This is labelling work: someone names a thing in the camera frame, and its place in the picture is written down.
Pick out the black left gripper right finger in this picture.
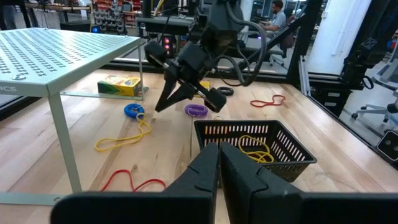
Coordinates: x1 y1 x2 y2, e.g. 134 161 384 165
220 142 398 224

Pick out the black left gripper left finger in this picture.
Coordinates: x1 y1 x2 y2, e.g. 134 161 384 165
51 142 220 224

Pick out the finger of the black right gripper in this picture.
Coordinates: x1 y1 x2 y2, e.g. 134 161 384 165
154 65 180 112
155 83 199 113

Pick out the yellow card pack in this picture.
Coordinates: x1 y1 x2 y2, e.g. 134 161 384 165
194 80 211 98

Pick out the yellow green crayon box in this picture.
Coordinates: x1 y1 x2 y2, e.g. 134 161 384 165
97 73 142 97

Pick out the red rubber band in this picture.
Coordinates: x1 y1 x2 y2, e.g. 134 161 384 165
250 94 286 108
101 169 167 193

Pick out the black slotted plastic basket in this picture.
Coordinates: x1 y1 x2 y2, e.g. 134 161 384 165
193 119 318 184

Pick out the black office desk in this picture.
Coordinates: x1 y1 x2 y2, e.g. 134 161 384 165
135 15 284 60

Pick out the dark red office chair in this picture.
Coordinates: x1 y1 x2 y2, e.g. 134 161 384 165
267 29 295 68

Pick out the grey office chair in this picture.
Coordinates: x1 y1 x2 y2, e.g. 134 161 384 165
351 46 398 125

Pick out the purple spiral coil wristband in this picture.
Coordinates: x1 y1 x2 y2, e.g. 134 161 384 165
184 103 208 118

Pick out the black computer tower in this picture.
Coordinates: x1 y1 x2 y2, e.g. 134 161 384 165
160 33 175 54

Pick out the black spiral coil wristband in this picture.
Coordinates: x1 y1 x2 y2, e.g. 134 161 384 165
216 86 234 96

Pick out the blue spiral coil wristband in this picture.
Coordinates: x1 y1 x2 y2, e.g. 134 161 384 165
123 103 146 119

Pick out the person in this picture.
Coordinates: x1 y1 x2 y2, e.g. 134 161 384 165
259 0 287 32

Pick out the green perforated metal shelf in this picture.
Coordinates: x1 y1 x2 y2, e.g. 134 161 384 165
0 27 149 206

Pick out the black drawer cabinet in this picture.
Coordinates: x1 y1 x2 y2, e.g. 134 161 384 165
310 83 346 118

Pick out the white building column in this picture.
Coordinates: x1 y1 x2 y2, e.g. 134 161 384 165
306 0 373 75

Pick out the black aluminium rig frame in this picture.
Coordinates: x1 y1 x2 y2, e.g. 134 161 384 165
102 0 398 170

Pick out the small black stereo camera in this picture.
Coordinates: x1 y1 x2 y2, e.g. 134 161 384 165
376 129 398 162

